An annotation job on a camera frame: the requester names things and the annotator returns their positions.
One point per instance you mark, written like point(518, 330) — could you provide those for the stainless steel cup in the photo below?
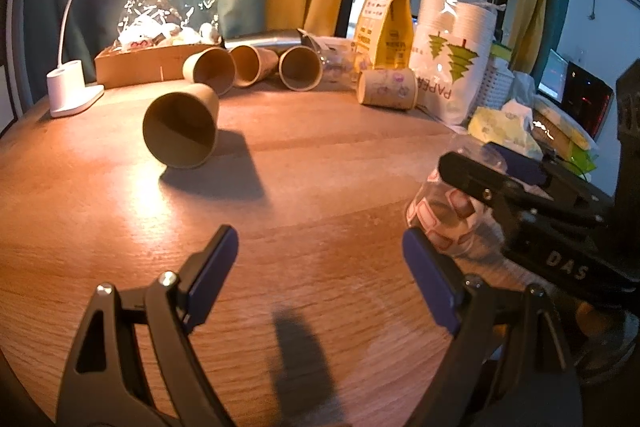
point(260, 39)

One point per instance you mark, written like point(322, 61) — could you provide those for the white plastic basket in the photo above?
point(497, 89)

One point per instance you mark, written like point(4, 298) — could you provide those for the cardboard box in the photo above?
point(140, 67)

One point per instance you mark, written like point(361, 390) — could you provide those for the printed brown paper cup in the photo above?
point(387, 88)

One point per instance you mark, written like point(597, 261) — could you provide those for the yellow-green tissue pack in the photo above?
point(500, 127)

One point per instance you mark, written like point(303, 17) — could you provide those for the clear crinkled plastic bag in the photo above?
point(160, 22)

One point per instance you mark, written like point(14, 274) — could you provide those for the clear plastic cup sleeve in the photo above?
point(332, 57)

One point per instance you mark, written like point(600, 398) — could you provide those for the white desk lamp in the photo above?
point(67, 84)

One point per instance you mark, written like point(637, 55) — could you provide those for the dark screen with red lights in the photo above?
point(587, 102)

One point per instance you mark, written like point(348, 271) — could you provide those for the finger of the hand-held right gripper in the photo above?
point(522, 164)
point(470, 179)

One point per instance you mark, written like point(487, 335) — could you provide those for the clear red-patterned plastic cup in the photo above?
point(450, 222)

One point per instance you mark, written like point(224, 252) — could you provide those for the yellow paper bag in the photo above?
point(382, 22)

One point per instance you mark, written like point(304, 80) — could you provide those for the white bag of paper cups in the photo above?
point(450, 57)

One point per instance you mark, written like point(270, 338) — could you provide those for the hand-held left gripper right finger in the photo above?
point(430, 274)

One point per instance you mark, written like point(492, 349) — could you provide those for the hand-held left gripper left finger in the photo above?
point(212, 274)

